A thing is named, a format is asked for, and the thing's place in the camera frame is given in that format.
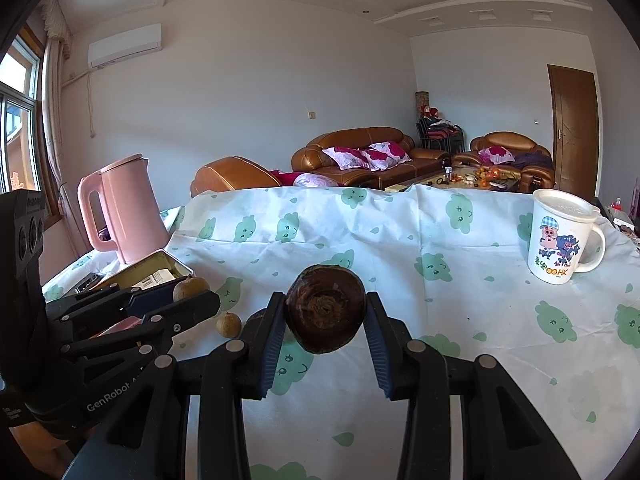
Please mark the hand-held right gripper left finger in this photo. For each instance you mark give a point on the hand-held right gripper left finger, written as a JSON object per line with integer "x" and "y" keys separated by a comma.
{"x": 267, "y": 350}

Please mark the stacked dark chairs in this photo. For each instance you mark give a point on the stacked dark chairs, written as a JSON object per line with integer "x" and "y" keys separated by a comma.
{"x": 442, "y": 132}

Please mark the cluttered television stand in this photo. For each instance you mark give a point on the cluttered television stand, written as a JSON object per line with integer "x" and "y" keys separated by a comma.
{"x": 622, "y": 220}

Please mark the brown leather chaise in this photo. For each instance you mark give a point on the brown leather chaise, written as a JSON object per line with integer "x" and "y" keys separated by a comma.
{"x": 232, "y": 175}

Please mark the white cartoon mug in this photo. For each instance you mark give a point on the white cartoon mug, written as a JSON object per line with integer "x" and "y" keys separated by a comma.
{"x": 557, "y": 245}

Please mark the tall brown vase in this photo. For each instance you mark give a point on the tall brown vase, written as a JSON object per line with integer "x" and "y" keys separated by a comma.
{"x": 422, "y": 105}

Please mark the brown leather sofa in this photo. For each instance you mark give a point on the brown leather sofa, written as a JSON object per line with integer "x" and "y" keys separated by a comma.
{"x": 420, "y": 165}

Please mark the white air conditioner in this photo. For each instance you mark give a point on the white air conditioner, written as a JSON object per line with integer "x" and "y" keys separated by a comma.
{"x": 125, "y": 45}

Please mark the pink curtain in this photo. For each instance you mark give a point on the pink curtain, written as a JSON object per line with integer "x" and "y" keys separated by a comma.
{"x": 55, "y": 110}

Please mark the pink tin box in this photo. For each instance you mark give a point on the pink tin box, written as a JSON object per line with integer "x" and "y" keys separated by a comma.
{"x": 162, "y": 265}

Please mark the white tablecloth with green clouds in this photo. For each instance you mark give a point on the white tablecloth with green clouds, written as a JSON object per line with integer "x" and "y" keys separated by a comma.
{"x": 450, "y": 270}

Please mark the small brown longan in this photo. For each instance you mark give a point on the small brown longan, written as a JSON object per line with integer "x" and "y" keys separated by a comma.
{"x": 228, "y": 325}
{"x": 190, "y": 287}

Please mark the person's left forearm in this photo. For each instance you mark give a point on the person's left forearm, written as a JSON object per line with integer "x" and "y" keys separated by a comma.
{"x": 35, "y": 452}

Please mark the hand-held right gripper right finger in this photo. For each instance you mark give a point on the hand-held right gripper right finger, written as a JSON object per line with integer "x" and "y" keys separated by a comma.
{"x": 382, "y": 350}

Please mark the window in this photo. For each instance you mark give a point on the window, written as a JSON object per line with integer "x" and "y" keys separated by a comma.
{"x": 20, "y": 125}

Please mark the pink electric kettle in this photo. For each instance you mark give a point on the pink electric kettle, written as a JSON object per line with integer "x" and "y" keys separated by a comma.
{"x": 132, "y": 210}

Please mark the cluttered coffee table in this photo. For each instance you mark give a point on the cluttered coffee table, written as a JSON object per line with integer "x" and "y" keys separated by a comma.
{"x": 470, "y": 177}

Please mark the brown leather armchair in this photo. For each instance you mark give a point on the brown leather armchair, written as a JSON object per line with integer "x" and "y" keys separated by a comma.
{"x": 535, "y": 170}

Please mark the pink floral pillow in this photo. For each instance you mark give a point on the pink floral pillow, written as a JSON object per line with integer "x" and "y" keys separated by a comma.
{"x": 496, "y": 154}
{"x": 387, "y": 155}
{"x": 346, "y": 158}

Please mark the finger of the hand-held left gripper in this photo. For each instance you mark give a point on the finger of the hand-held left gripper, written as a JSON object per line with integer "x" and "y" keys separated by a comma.
{"x": 195, "y": 307}
{"x": 150, "y": 297}

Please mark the brown wooden door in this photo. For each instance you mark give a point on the brown wooden door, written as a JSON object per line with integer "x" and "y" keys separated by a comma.
{"x": 572, "y": 135}

